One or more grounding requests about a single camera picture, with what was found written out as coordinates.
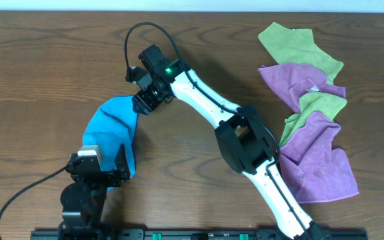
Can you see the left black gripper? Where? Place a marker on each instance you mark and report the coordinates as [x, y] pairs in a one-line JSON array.
[[105, 176]]

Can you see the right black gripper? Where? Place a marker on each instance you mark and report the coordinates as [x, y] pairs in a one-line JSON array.
[[144, 104]]

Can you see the blue microfiber cloth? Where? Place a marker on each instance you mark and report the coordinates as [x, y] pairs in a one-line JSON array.
[[113, 125]]

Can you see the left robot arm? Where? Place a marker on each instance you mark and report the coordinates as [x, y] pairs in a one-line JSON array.
[[83, 200]]

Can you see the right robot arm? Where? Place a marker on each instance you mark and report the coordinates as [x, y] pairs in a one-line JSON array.
[[245, 143]]

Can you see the upper green microfiber cloth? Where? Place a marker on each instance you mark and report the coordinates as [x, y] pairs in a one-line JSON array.
[[298, 46]]

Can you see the green microfiber cloth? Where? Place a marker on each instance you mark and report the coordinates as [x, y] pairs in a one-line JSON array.
[[298, 46], [325, 103]]

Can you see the upper purple microfiber cloth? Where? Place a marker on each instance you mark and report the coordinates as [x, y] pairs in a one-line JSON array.
[[290, 81]]

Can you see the purple microfiber cloth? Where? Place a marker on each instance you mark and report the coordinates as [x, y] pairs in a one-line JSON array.
[[312, 169], [290, 81]]

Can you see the lower green microfiber cloth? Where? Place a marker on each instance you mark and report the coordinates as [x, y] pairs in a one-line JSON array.
[[325, 103]]

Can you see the lower purple microfiber cloth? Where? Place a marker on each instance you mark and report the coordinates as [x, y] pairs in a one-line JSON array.
[[312, 169]]

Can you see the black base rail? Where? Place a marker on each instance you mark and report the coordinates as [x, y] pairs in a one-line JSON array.
[[140, 234]]

